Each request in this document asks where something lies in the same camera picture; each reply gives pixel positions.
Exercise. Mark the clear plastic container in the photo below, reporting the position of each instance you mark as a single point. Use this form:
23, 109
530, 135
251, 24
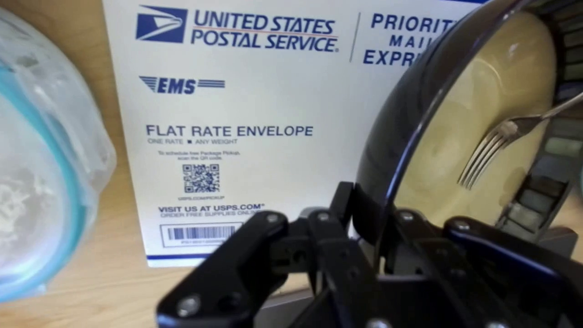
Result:
43, 170

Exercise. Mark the white USPS flat rate envelope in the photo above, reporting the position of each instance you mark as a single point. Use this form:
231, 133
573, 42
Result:
262, 120

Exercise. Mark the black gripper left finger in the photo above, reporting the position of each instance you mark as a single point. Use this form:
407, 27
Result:
256, 266

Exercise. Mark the black rimmed cream bowl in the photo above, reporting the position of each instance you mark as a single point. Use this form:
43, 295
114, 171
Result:
462, 102

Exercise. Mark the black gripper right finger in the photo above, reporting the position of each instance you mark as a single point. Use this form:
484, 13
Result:
486, 279

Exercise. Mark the silver metal fork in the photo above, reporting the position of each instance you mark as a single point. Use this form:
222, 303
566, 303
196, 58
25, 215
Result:
495, 142

